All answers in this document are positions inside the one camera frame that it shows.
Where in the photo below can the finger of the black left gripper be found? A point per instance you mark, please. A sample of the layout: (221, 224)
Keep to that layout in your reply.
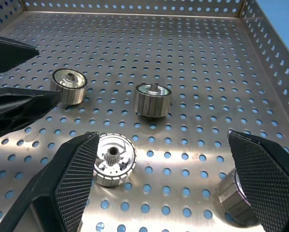
(16, 108)
(6, 54)

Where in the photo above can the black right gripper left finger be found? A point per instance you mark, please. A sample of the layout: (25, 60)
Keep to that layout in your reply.
(71, 178)

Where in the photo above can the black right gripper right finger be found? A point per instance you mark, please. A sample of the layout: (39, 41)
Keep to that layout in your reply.
(267, 174)

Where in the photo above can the perforated steel tray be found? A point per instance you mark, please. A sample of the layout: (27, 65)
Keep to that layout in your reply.
(183, 72)

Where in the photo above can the ribbed metal roller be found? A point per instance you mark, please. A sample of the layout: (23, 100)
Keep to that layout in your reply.
(151, 102)
(69, 89)
(229, 195)

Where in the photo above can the metal roller with gear hub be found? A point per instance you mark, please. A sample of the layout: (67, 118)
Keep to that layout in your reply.
(120, 157)

